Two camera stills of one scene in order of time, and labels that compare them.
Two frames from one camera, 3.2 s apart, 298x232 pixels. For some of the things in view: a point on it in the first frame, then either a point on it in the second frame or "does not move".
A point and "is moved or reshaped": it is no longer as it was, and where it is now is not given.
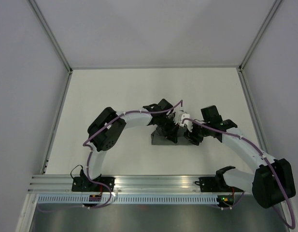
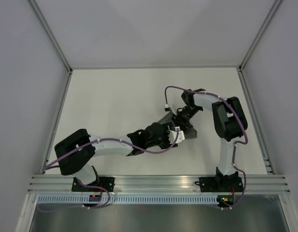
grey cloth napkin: [158, 139] is moved or reshaped
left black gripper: [171, 133] -> [167, 144]
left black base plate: [83, 184] does not move
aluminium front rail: [170, 183] does not move
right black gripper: [191, 136] -> [177, 118]
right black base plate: [213, 184] does not move
